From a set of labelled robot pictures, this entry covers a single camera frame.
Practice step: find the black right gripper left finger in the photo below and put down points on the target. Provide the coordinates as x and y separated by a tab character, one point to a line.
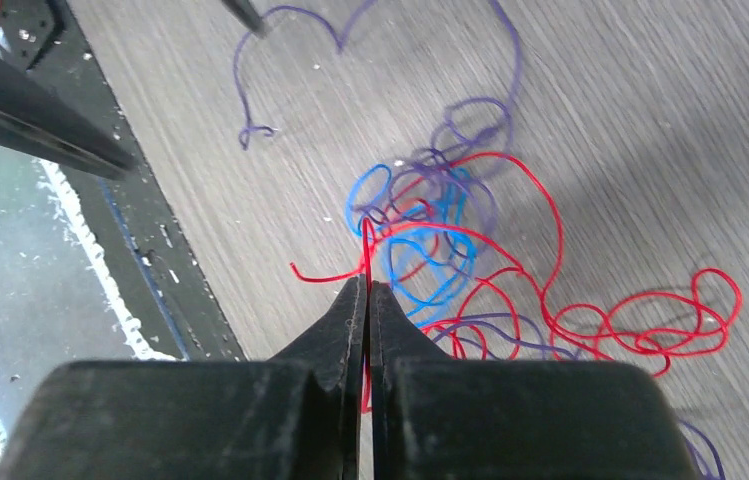
295	415

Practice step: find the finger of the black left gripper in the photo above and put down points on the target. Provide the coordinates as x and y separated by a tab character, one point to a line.
37	123
245	12

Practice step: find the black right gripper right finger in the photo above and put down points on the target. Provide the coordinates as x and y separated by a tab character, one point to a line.
435	417

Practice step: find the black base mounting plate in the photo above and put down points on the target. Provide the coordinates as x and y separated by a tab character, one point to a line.
119	211

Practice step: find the perforated metal rail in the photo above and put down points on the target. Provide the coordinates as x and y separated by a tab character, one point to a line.
70	209

